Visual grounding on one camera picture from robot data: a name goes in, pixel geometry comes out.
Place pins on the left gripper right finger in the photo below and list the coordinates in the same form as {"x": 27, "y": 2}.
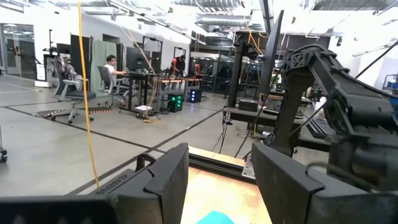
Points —
{"x": 280, "y": 186}

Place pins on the black pillar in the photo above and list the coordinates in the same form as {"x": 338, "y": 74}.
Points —
{"x": 236, "y": 77}

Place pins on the pale green curtain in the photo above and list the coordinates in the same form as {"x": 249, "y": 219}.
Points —
{"x": 101, "y": 56}

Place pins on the black keyboard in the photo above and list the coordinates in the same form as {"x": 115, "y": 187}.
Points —
{"x": 320, "y": 127}

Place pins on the black divider panel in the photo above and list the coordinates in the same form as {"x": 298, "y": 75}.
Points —
{"x": 74, "y": 53}

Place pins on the computer with blue lights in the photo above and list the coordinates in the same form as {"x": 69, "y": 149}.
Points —
{"x": 195, "y": 95}

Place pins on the small black box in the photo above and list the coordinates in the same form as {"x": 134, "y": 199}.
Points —
{"x": 247, "y": 105}

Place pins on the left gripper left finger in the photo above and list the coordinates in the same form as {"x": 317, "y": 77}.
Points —
{"x": 161, "y": 186}

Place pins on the black standing desk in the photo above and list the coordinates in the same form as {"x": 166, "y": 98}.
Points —
{"x": 140, "y": 74}

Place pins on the wooden top workbench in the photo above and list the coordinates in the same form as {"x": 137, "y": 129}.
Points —
{"x": 174, "y": 81}

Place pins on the blue sticky note pad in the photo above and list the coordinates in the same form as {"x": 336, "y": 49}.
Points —
{"x": 216, "y": 218}

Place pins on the grey office chair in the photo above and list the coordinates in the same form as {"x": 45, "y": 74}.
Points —
{"x": 104, "y": 77}

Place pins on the white floor box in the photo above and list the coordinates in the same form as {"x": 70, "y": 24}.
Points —
{"x": 143, "y": 109}

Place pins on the grey chair with jacket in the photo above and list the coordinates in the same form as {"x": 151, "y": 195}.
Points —
{"x": 77, "y": 95}

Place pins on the black rolling cart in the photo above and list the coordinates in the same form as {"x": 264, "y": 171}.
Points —
{"x": 3, "y": 155}

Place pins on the computer with green lights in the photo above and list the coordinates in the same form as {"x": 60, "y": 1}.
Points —
{"x": 175, "y": 102}

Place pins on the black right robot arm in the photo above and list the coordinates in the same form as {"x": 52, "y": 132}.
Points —
{"x": 357, "y": 109}

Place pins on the black aluminium table frame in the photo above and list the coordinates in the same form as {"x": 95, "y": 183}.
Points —
{"x": 217, "y": 165}

